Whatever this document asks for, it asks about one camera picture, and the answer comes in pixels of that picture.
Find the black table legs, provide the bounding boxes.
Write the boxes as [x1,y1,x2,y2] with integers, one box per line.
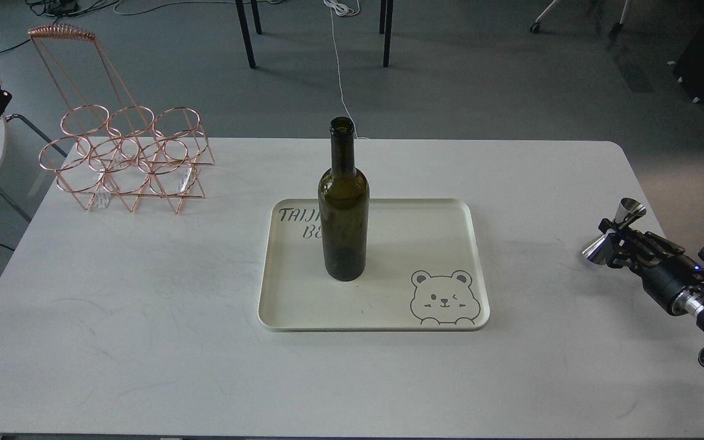
[234,0,394,70]

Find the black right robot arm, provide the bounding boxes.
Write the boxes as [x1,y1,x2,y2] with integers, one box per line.
[584,218,704,368]

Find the copper wire bottle rack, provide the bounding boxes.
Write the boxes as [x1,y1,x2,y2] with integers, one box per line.
[28,23,216,213]

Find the steel double jigger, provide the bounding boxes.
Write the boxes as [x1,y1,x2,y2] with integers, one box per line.
[581,197,647,265]

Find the dark green wine bottle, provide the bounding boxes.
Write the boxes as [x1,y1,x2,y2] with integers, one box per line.
[318,116,370,282]

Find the cream bear serving tray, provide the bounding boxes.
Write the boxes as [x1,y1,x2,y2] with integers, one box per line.
[258,199,491,331]

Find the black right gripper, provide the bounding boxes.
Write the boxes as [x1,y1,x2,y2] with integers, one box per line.
[606,226,704,317]

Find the white floor cable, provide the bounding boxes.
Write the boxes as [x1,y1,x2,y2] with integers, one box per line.
[323,0,370,141]

